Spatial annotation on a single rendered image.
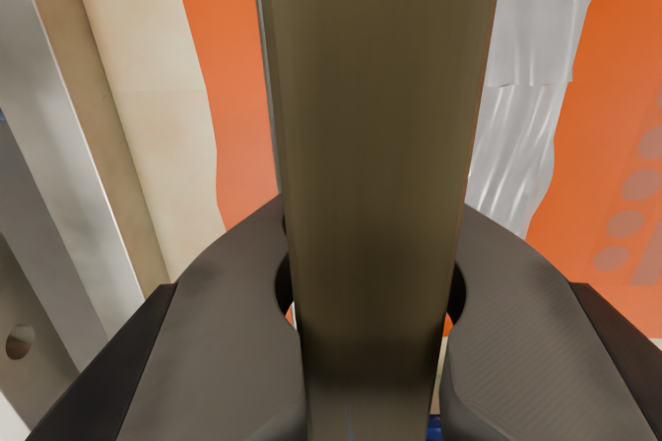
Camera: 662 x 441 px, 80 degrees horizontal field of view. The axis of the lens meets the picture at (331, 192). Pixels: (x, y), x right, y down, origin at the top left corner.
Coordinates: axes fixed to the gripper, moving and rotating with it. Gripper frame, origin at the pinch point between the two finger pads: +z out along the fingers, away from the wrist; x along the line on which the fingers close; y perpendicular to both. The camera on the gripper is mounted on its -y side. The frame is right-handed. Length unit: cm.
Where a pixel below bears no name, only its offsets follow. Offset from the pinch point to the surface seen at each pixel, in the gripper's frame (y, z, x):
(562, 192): 6.9, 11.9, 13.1
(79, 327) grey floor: 129, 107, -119
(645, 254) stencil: 12.0, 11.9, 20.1
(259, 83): -0.4, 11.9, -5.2
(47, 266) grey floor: 94, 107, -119
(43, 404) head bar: 18.5, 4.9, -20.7
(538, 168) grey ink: 4.9, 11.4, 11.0
